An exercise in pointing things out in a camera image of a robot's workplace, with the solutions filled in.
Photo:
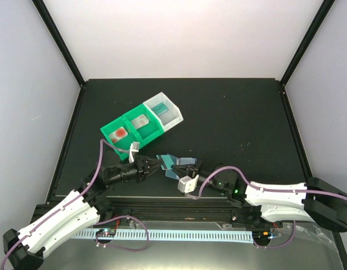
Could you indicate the left controller board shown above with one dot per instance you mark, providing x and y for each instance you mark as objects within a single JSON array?
[{"x": 106, "y": 232}]

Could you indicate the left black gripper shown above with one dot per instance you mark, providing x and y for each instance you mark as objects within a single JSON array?
[{"x": 144, "y": 171}]

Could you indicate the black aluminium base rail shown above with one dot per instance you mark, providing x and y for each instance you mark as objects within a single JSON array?
[{"x": 183, "y": 209}]

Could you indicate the right controller board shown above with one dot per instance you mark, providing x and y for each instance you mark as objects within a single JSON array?
[{"x": 262, "y": 235}]

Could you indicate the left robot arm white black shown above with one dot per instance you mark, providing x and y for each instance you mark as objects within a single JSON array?
[{"x": 83, "y": 207}]

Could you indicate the green bin left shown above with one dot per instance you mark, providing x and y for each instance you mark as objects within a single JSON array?
[{"x": 125, "y": 143}]

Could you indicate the card with red circles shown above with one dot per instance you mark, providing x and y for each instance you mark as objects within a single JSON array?
[{"x": 118, "y": 135}]

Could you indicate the frame post black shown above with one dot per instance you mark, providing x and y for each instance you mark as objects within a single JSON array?
[
  {"x": 57, "y": 37},
  {"x": 309, "y": 35}
]

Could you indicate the white slotted cable duct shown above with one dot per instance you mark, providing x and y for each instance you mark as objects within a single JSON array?
[{"x": 170, "y": 235}]

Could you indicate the teal card in white bin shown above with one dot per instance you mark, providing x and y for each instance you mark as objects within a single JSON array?
[{"x": 160, "y": 109}]

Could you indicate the green bin middle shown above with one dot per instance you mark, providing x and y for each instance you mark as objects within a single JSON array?
[{"x": 149, "y": 132}]

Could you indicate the white card red marks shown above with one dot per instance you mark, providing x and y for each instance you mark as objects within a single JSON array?
[{"x": 140, "y": 121}]

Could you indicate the controller board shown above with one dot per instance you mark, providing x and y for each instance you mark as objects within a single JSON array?
[
  {"x": 262, "y": 235},
  {"x": 106, "y": 232}
]

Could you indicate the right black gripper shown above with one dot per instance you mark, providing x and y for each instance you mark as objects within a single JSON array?
[{"x": 192, "y": 169}]

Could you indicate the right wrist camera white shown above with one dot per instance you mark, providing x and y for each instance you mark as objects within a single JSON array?
[{"x": 186, "y": 185}]

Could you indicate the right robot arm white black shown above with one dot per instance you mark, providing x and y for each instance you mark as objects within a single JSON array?
[{"x": 311, "y": 201}]

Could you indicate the white translucent bin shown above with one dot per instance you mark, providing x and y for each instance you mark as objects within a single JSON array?
[{"x": 169, "y": 119}]

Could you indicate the green bin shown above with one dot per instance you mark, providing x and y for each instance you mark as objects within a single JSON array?
[
  {"x": 149, "y": 132},
  {"x": 125, "y": 143}
]

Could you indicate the left frame post black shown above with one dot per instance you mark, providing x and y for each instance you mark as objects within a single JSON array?
[{"x": 57, "y": 37}]

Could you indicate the right frame post black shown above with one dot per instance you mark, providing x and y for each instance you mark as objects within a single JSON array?
[{"x": 309, "y": 35}]

